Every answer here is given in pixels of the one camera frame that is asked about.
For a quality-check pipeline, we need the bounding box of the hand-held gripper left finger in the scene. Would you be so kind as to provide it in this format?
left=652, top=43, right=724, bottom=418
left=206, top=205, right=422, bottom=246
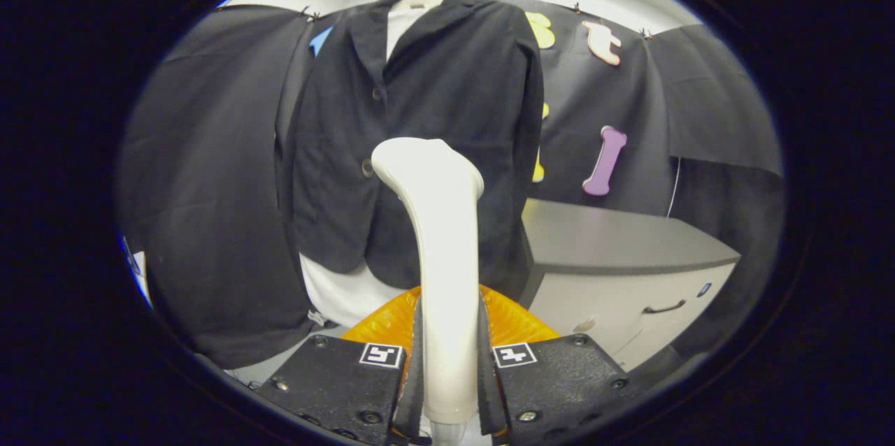
left=255, top=285, right=422, bottom=446

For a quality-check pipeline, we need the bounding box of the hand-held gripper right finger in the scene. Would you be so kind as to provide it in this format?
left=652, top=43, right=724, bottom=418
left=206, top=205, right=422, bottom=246
left=478, top=284, right=630, bottom=446

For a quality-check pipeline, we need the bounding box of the white garment steamer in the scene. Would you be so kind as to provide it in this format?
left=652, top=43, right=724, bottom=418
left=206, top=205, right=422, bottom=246
left=371, top=137, right=485, bottom=446

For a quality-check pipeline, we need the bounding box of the black suit jacket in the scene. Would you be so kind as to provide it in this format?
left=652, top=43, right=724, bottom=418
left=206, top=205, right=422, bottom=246
left=280, top=0, right=546, bottom=300

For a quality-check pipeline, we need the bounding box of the white mannequin torso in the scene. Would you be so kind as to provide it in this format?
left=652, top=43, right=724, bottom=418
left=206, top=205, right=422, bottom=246
left=299, top=0, right=446, bottom=329

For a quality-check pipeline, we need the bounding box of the grey cabinet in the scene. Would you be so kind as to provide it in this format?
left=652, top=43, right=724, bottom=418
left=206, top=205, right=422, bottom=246
left=521, top=198, right=742, bottom=373

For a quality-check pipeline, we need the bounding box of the black backdrop cloth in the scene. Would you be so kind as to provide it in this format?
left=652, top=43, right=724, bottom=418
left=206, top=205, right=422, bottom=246
left=117, top=0, right=784, bottom=370

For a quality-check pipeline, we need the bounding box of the thin white cable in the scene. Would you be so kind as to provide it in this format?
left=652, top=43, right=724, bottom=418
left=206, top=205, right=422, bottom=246
left=666, top=157, right=682, bottom=218

